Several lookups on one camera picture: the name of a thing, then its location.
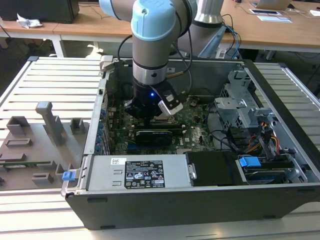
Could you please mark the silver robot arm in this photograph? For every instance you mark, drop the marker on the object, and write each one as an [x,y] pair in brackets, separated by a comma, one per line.
[150,50]

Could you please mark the CPU socket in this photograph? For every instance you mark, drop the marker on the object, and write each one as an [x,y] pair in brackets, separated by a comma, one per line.
[166,121]

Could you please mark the black graphics card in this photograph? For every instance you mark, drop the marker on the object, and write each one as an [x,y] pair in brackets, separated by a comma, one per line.
[153,137]

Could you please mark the green RAM stick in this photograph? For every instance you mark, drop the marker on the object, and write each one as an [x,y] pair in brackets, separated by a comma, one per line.
[25,164]
[178,131]

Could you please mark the green motherboard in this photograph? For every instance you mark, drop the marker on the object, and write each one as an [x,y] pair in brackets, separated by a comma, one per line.
[197,135]

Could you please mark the grey power supply unit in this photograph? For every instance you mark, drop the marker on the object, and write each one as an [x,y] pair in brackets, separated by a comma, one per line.
[105,172]

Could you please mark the metal drive cage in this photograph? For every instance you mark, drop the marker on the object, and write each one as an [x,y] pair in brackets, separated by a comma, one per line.
[230,112]

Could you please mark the pale blue teach pendant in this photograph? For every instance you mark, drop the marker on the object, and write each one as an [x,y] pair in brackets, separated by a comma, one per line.
[213,41]

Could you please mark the black plastic shroud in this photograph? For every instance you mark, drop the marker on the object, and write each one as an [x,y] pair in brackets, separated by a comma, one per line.
[212,167]

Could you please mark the wooden desk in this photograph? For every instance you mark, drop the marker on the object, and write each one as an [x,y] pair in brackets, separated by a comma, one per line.
[75,28]

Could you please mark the blue case latch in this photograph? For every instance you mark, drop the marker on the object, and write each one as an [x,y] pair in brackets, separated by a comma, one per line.
[68,175]

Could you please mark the black PC case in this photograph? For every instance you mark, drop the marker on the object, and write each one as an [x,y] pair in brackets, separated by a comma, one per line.
[175,207]

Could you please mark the grey parts rack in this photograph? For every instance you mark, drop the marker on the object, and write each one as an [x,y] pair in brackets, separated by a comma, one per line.
[37,155]

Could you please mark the hard disk in blue carrier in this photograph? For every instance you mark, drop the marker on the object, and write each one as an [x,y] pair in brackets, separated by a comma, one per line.
[248,162]

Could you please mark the crumpled white paper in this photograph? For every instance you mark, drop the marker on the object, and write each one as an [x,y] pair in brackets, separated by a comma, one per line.
[28,22]

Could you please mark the black computer tower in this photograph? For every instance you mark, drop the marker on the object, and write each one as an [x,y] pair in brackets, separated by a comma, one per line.
[37,10]

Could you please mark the white framed tablet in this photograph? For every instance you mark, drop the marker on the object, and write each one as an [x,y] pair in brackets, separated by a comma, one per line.
[266,11]

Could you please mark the white paper sheet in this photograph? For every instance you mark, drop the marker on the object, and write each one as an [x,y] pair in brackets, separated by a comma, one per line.
[275,18]

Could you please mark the silver laptop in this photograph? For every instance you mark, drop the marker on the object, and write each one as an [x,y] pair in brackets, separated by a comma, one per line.
[272,3]

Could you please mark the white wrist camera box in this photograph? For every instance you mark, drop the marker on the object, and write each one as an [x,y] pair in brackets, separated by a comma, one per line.
[172,110]

